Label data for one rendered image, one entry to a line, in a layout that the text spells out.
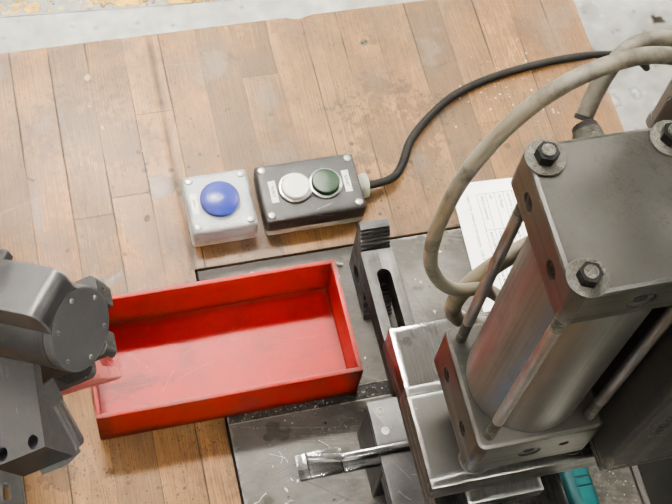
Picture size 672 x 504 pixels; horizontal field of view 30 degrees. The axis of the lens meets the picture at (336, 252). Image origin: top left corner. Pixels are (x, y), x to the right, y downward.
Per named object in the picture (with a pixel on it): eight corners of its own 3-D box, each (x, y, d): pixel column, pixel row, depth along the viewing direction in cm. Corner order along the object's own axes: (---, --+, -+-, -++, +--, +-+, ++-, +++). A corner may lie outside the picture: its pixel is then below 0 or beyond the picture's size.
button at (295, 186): (277, 184, 131) (278, 174, 129) (304, 180, 131) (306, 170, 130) (283, 208, 130) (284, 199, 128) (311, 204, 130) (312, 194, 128)
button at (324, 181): (307, 180, 131) (309, 170, 130) (334, 176, 132) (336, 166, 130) (313, 203, 130) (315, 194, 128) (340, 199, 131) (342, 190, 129)
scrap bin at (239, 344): (82, 326, 123) (77, 300, 118) (329, 284, 128) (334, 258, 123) (100, 441, 118) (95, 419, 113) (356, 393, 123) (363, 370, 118)
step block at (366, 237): (348, 263, 129) (358, 222, 121) (376, 259, 130) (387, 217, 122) (363, 319, 127) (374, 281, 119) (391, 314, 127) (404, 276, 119)
